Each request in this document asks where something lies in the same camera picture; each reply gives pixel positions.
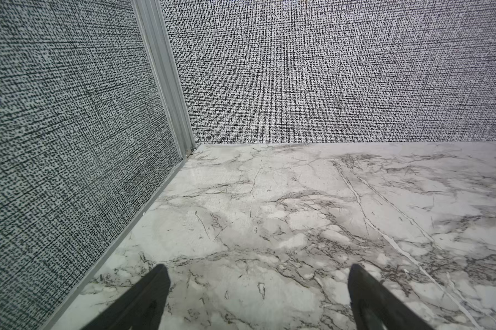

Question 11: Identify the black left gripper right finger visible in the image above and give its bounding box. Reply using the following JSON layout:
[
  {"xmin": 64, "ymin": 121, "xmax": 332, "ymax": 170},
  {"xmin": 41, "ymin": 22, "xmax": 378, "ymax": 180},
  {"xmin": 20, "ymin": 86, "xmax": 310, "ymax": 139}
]
[{"xmin": 348, "ymin": 263, "xmax": 432, "ymax": 329}]

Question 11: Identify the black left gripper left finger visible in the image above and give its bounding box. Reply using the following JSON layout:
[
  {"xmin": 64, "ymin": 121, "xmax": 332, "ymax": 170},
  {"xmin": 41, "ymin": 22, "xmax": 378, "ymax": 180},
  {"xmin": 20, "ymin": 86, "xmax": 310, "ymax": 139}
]
[{"xmin": 84, "ymin": 264, "xmax": 171, "ymax": 330}]

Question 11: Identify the aluminium corner frame post left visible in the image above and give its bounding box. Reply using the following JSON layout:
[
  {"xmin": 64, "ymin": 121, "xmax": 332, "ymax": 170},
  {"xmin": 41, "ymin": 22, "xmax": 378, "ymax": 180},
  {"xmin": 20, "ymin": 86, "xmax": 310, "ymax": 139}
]
[{"xmin": 132, "ymin": 0, "xmax": 197, "ymax": 159}]

